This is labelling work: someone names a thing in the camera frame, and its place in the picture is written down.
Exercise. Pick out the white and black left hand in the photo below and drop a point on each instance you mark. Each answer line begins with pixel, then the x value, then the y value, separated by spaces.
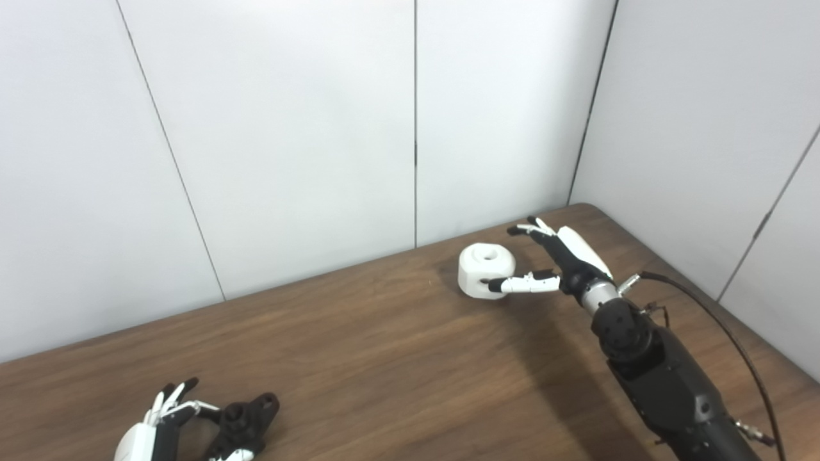
pixel 144 442

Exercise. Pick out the white and black right hand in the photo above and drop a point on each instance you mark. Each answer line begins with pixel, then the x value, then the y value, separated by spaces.
pixel 576 259

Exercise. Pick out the round white piece with holes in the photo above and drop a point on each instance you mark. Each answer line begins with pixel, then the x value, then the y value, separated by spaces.
pixel 477 269

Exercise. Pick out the black flanged holder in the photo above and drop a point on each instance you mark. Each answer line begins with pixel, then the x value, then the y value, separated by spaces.
pixel 246 422

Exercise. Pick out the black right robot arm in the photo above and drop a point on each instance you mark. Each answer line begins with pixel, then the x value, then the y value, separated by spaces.
pixel 666 378

